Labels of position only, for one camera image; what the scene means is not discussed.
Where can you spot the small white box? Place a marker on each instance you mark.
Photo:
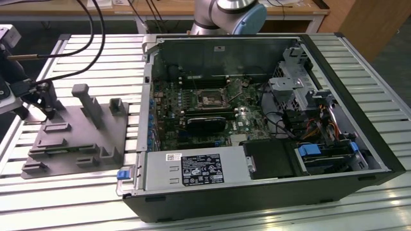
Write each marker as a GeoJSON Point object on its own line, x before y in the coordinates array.
{"type": "Point", "coordinates": [121, 2]}

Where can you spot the cpu socket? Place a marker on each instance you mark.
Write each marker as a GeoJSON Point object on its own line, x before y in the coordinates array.
{"type": "Point", "coordinates": [209, 98]}

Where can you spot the black ram stick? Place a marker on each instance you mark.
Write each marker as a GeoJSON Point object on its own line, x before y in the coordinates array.
{"type": "Point", "coordinates": [208, 114]}
{"type": "Point", "coordinates": [208, 110]}

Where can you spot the grey plastic parts rack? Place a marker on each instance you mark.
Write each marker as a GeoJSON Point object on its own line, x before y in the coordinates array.
{"type": "Point", "coordinates": [86, 144]}

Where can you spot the green motherboard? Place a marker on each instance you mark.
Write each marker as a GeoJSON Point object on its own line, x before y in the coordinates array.
{"type": "Point", "coordinates": [248, 126]}

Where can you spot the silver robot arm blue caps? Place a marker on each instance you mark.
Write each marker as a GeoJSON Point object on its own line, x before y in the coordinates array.
{"type": "Point", "coordinates": [221, 14]}

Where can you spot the blue case latch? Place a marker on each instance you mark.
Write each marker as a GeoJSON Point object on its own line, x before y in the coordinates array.
{"type": "Point", "coordinates": [122, 175]}

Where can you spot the small silver heatsink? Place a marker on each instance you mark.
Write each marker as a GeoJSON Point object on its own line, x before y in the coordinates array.
{"type": "Point", "coordinates": [238, 139]}

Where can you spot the black ram slot row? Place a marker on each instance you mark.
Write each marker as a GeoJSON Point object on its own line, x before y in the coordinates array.
{"type": "Point", "coordinates": [201, 83]}

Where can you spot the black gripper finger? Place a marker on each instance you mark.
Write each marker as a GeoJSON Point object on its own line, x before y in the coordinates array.
{"type": "Point", "coordinates": [24, 111]}
{"type": "Point", "coordinates": [48, 99]}

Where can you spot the grey power supply unit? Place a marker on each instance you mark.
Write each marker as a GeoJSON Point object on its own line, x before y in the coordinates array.
{"type": "Point", "coordinates": [160, 168]}

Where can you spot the blue plastic clip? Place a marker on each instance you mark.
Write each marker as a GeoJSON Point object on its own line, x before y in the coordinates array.
{"type": "Point", "coordinates": [353, 147]}

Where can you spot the grey metal disk bay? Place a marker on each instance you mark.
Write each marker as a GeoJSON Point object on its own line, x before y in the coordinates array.
{"type": "Point", "coordinates": [285, 86]}

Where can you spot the black open pc case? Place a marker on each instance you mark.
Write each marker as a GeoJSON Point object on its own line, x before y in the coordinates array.
{"type": "Point", "coordinates": [224, 204]}

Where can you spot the black graphics card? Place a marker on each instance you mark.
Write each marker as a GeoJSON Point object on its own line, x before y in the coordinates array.
{"type": "Point", "coordinates": [205, 126]}

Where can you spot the thin metal locking lever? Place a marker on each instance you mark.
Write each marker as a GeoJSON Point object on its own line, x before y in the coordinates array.
{"type": "Point", "coordinates": [236, 97]}

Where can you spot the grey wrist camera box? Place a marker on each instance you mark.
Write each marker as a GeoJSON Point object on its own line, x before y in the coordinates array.
{"type": "Point", "coordinates": [9, 36]}

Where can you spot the wooden desk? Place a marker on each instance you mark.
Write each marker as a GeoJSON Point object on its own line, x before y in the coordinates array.
{"type": "Point", "coordinates": [294, 10]}

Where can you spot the hard disk in blue carrier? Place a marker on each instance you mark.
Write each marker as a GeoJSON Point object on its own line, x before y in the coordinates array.
{"type": "Point", "coordinates": [309, 150]}

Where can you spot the brown wooden cabinet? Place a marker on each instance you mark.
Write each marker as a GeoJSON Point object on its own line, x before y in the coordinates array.
{"type": "Point", "coordinates": [379, 24]}

